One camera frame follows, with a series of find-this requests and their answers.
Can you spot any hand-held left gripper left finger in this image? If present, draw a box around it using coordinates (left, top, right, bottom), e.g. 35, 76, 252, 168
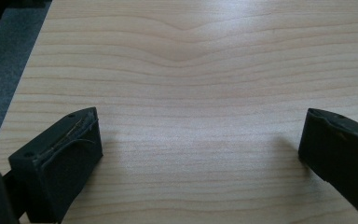
7, 106, 103, 224

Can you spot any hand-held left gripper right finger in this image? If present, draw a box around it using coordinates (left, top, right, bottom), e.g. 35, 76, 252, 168
297, 107, 358, 224

